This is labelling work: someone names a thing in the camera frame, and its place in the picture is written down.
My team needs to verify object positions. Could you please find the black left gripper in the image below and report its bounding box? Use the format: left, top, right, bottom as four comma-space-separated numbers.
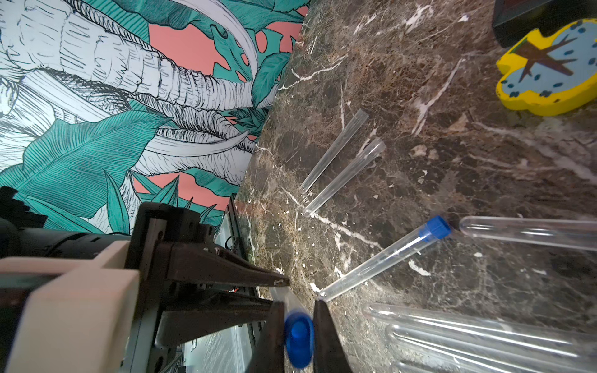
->
125, 203, 290, 348

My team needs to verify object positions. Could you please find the test tube with blue stopper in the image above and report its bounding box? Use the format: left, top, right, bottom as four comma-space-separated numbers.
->
459, 216, 596, 252
386, 324, 596, 372
363, 303, 596, 364
304, 138, 386, 216
390, 359, 466, 373
270, 287, 315, 370
319, 216, 452, 302

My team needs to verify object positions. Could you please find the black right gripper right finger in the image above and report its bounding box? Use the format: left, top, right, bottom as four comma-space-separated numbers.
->
313, 300, 352, 373

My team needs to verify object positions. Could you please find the yellow butterfly toy block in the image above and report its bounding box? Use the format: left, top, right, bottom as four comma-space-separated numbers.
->
496, 18, 596, 117

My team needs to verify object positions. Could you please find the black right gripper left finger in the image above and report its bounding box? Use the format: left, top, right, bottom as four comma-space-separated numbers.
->
246, 302, 285, 373

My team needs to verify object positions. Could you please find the clear test tube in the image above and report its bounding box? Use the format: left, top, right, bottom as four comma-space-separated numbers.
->
300, 109, 369, 194

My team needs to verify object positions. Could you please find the folding chess board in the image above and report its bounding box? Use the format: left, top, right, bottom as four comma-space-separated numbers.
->
492, 0, 596, 48

